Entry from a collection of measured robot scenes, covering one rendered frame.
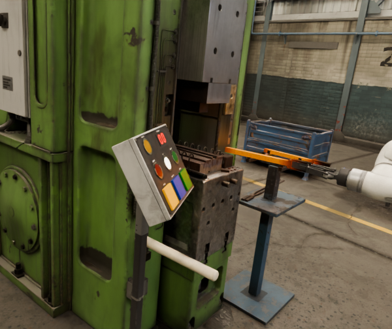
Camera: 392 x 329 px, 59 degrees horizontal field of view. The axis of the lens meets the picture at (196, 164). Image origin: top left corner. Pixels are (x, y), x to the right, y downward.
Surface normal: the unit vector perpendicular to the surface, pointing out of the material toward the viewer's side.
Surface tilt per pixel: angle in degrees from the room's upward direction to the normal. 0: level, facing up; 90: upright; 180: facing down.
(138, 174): 90
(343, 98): 90
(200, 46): 90
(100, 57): 89
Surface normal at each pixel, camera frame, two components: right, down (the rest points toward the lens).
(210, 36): 0.79, 0.24
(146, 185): -0.21, 0.24
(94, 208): -0.60, 0.15
